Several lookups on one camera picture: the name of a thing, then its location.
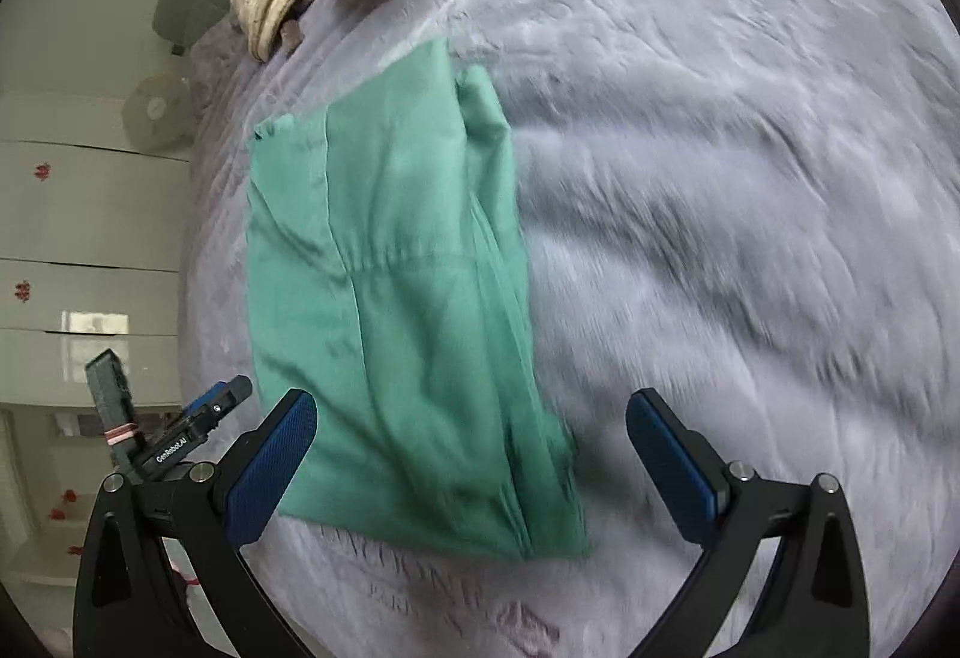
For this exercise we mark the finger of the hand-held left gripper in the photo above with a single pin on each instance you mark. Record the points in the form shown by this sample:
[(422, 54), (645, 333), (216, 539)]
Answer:
[(225, 397), (112, 403)]

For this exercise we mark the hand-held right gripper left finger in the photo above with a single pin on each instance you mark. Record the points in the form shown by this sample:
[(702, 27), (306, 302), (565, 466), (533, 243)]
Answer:
[(270, 470)]

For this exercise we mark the green garment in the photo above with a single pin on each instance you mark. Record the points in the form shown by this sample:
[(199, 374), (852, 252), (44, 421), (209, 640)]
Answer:
[(405, 328)]

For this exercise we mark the lavender plush blanket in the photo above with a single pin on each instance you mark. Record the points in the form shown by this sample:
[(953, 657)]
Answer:
[(712, 178)]

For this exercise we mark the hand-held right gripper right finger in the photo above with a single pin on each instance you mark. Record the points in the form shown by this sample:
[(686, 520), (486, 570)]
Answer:
[(667, 463)]

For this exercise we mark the white wardrobe with red decals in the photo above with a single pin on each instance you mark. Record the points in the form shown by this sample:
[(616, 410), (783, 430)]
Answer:
[(82, 208)]

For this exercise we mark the white round fan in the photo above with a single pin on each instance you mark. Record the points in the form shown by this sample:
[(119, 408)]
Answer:
[(157, 111)]

